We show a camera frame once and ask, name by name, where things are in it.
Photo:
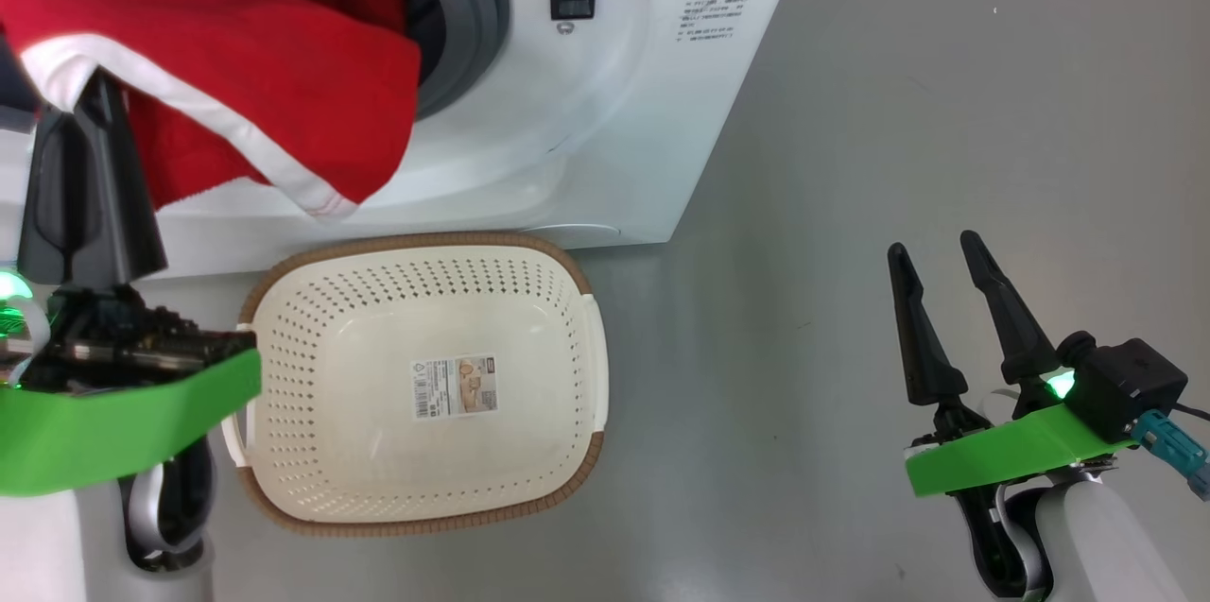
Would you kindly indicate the printed basket label sticker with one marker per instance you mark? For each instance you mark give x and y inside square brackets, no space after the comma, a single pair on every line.
[454,387]

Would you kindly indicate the black door latch socket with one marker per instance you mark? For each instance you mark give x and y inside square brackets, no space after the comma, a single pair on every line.
[573,5]

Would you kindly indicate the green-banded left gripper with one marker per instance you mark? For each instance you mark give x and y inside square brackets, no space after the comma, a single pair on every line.
[113,413]

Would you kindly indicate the teal right camera connector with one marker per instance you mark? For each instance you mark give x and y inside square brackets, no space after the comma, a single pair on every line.
[1167,446]

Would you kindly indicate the white front-load washing machine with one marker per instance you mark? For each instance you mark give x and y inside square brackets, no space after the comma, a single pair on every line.
[614,111]

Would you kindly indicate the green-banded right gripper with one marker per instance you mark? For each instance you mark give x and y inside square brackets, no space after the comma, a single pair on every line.
[1021,451]

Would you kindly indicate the grey rubber door gasket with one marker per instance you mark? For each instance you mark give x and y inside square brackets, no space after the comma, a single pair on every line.
[473,16]

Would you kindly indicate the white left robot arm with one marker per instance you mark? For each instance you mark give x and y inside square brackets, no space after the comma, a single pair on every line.
[57,545]

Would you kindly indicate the cream perforated laundry basket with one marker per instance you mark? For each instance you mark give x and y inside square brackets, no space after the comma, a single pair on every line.
[425,470]

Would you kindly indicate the red and white garment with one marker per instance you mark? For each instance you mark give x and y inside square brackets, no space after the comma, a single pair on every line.
[284,63]

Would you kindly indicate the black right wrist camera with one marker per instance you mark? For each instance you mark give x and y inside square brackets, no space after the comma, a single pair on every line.
[1125,385]

